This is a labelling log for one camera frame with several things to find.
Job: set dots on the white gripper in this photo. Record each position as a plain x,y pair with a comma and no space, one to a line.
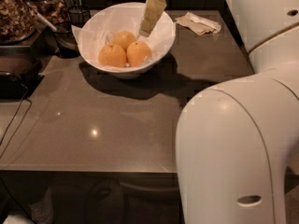
153,9

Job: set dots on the white paper bowl liner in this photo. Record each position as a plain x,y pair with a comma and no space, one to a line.
99,25

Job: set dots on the orange fruit back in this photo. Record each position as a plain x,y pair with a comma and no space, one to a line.
124,39

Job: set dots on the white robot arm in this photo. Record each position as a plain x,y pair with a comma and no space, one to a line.
234,140

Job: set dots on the large glass nut jar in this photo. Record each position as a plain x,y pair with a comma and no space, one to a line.
17,22

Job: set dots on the folded paper napkins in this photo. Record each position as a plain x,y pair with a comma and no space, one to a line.
198,25

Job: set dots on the white ceramic bowl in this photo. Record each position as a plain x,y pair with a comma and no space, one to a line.
130,72

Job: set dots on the white spoon handle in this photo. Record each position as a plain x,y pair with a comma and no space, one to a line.
42,19

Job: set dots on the orange fruit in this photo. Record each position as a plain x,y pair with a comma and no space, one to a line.
137,53
124,39
113,55

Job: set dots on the black wire holder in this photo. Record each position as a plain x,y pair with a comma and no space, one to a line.
79,15

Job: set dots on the dark glass cup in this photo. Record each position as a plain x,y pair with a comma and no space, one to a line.
65,40

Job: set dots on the black appliance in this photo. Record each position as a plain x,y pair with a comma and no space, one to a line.
19,72

